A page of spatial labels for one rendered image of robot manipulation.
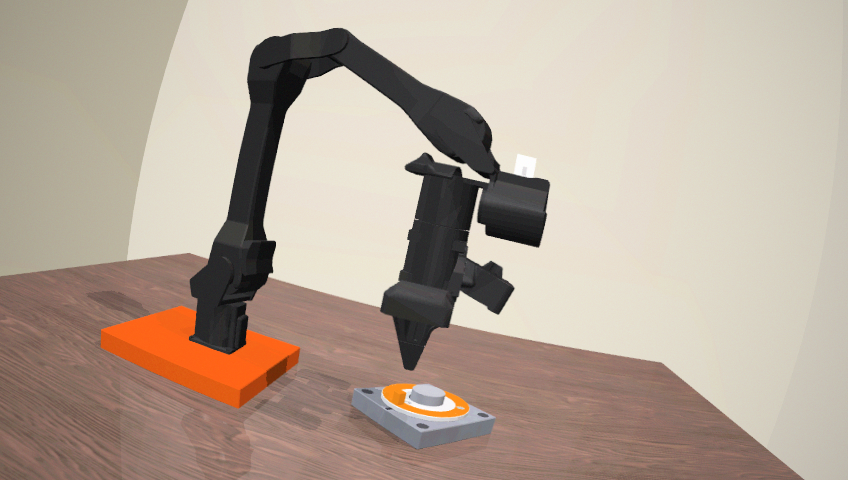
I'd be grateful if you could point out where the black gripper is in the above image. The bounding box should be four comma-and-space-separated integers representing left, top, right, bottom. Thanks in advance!
380, 219, 470, 371

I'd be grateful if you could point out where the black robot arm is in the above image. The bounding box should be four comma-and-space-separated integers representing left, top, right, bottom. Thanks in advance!
189, 28, 550, 355

